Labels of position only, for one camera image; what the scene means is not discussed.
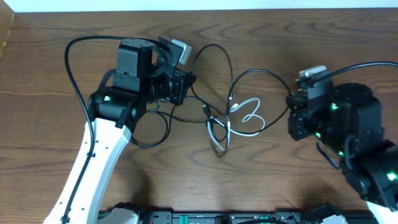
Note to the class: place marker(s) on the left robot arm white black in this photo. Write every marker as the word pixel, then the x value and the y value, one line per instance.
pixel 146 72

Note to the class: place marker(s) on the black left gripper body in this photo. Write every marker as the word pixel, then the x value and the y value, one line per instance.
pixel 179 83

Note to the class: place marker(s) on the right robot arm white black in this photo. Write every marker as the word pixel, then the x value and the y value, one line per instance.
pixel 347 118

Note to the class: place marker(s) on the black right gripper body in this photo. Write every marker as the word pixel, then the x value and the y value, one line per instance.
pixel 305 126

